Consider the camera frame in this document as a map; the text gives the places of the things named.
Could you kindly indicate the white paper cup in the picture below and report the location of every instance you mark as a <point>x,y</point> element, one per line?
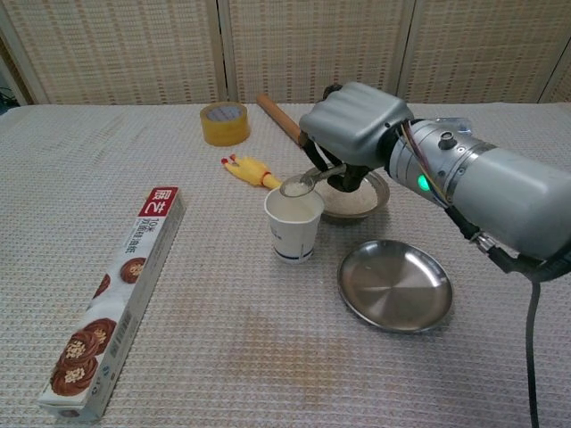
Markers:
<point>294,236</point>

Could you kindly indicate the wooden rolling pin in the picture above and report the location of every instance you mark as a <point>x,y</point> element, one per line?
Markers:
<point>278,113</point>

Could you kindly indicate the white woven tablecloth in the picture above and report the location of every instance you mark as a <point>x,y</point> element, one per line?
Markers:
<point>223,334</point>

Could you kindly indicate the clear plastic water bottle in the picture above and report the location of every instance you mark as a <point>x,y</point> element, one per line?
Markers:
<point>457,122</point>

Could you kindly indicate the yellow rubber chicken toy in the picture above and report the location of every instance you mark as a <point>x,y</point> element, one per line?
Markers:
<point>250,169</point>

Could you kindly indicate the baking paper box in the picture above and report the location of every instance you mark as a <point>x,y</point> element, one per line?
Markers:
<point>134,285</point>

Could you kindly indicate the empty steel plate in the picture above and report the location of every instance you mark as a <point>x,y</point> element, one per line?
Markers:
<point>394,285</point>

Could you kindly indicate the bamboo folding screen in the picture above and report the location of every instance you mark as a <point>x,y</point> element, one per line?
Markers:
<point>134,49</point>

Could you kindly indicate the yellow tape roll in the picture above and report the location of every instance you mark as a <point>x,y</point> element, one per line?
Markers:
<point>225,131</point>

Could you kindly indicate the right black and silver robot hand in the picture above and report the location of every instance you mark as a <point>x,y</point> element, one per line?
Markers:
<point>357,125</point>

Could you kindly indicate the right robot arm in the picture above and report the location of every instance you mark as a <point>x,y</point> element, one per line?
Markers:
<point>499,187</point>

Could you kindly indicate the steel bowl with rice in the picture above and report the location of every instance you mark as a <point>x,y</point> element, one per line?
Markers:
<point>379,196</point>

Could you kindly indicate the small metal spoon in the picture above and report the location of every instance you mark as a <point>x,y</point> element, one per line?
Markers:
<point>296,187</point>

